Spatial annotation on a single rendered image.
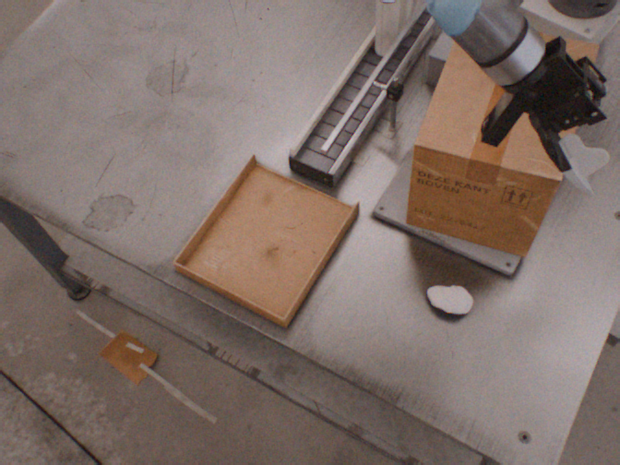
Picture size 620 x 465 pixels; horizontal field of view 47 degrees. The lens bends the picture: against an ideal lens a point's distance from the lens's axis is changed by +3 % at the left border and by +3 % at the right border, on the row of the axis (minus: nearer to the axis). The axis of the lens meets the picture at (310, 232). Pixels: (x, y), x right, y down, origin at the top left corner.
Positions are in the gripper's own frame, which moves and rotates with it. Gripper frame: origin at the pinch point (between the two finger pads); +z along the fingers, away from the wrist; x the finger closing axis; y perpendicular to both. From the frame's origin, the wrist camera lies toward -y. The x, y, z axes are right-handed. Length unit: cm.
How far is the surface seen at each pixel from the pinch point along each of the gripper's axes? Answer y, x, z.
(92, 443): -164, -24, 14
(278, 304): -61, -12, -4
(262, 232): -65, 4, -10
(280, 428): -125, -10, 51
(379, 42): -45, 49, -7
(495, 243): -29.1, 6.3, 19.5
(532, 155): -10.8, 7.5, 2.9
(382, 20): -40, 49, -12
